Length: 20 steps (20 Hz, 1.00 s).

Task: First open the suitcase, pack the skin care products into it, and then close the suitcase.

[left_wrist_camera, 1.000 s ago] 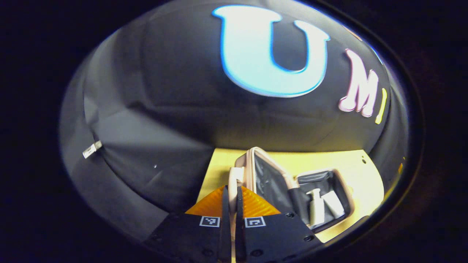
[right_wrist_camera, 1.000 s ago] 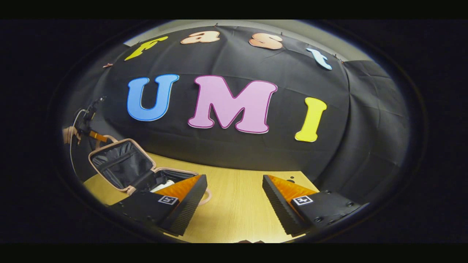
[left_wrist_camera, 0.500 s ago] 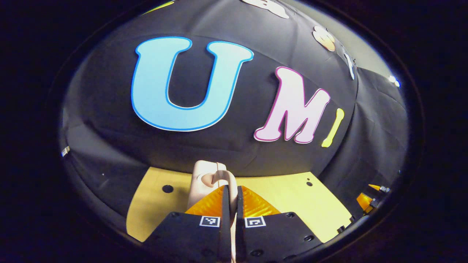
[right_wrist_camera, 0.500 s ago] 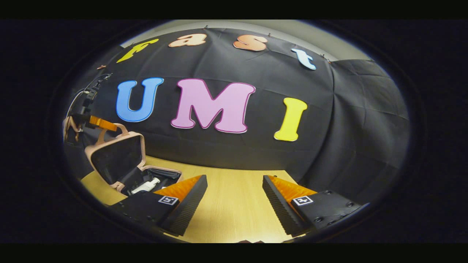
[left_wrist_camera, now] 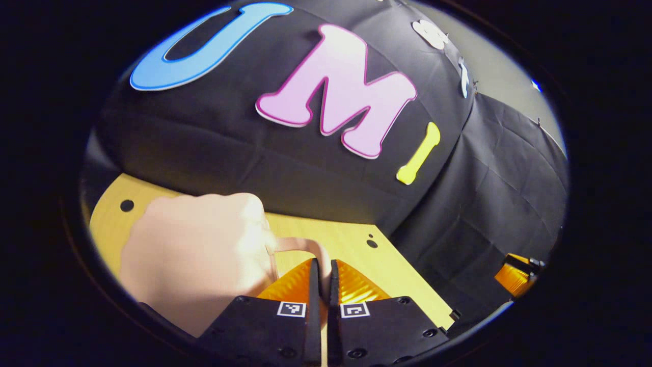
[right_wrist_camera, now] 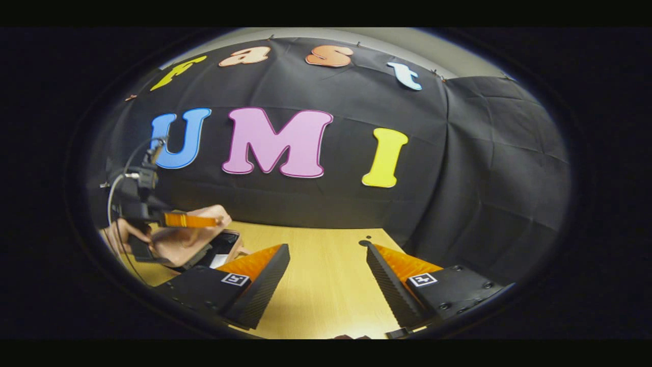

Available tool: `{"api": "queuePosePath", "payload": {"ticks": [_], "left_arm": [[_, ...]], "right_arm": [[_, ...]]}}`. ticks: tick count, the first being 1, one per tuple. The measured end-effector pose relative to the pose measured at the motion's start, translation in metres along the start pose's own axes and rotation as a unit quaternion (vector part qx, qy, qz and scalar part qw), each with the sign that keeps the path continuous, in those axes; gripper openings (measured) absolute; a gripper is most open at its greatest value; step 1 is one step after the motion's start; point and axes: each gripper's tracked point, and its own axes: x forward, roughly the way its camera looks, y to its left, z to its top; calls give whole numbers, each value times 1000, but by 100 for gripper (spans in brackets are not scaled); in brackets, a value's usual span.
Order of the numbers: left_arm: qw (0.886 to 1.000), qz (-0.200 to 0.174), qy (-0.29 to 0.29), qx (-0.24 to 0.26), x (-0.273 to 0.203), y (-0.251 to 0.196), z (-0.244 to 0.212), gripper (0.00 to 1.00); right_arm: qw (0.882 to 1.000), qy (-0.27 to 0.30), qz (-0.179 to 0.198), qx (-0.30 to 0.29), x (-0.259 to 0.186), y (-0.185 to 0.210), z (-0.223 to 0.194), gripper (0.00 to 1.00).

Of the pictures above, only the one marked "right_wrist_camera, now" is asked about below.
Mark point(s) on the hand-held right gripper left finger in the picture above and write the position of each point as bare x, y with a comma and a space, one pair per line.
260, 285

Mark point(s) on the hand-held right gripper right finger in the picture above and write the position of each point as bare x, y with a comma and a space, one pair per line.
392, 288

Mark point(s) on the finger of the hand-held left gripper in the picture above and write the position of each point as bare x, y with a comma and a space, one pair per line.
191, 220

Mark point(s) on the pink suitcase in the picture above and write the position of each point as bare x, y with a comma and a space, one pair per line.
191, 242

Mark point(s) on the black backdrop cloth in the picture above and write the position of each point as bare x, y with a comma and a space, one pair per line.
433, 153

